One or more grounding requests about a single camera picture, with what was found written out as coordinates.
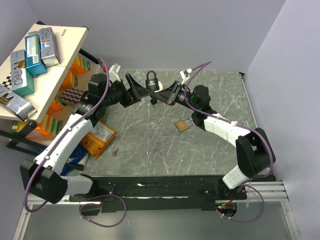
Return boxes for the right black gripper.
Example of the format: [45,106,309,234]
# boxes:
[151,81,199,112]

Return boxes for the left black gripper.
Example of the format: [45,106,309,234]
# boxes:
[101,73,151,108]

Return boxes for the black padlock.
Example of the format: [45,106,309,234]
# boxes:
[145,70,160,92]

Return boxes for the brass padlock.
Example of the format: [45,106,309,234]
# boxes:
[174,117,193,133]

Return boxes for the small brass key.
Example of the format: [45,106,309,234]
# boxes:
[112,149,119,156]

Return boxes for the black key bunch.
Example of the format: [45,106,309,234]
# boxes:
[150,98,158,107]

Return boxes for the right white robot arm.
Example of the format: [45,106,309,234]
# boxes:
[150,82,276,199]

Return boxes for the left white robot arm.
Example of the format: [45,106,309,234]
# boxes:
[20,73,151,204]

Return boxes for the white tape roll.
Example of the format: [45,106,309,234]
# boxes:
[158,81,163,91]

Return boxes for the orange snack bag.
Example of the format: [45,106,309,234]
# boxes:
[79,121,117,159]

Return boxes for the blue snack bag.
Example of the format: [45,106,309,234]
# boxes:
[60,144,89,176]

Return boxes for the beige black shelf rack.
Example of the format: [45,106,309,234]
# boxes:
[0,21,100,157]

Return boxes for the orange sponge pack stack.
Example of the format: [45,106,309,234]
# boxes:
[26,55,91,139]

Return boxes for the silver RIO box upright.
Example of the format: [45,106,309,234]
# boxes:
[38,27,60,68]

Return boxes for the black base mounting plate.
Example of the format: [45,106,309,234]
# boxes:
[69,175,247,213]

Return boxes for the blue teal carton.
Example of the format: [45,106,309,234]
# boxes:
[24,34,48,77]

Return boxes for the silver teal RIO box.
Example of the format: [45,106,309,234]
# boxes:
[10,49,35,97]

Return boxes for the silver crumpled box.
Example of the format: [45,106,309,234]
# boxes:
[0,84,37,122]

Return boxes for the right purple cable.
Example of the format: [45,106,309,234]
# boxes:
[183,61,275,176]

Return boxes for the purple cable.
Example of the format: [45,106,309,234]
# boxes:
[23,57,111,213]
[183,61,275,176]

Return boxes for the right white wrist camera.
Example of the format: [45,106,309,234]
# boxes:
[179,68,193,85]

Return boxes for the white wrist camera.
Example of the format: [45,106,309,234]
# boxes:
[108,63,121,82]
[179,68,193,85]

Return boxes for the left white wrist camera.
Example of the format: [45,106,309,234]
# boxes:
[108,63,121,82]

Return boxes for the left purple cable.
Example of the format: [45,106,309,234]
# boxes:
[23,57,111,213]

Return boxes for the aluminium rail frame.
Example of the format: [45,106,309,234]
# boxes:
[14,182,300,240]

